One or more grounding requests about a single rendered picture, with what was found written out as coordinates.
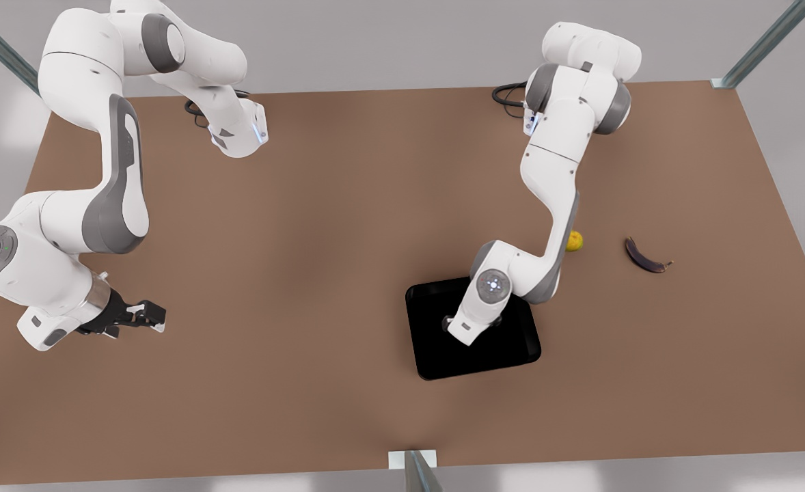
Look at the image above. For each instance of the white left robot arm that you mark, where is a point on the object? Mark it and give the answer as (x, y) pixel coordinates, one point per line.
(566, 137)

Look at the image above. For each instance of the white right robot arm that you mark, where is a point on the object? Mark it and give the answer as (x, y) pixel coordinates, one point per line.
(74, 75)

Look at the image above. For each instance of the black rectangular tray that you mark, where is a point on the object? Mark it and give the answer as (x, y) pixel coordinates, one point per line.
(443, 355)

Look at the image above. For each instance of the yellow orange round fruit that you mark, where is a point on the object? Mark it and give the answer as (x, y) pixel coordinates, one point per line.
(575, 241)

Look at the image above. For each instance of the dark purple curved eggplant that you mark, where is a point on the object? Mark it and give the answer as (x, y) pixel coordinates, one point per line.
(642, 258)

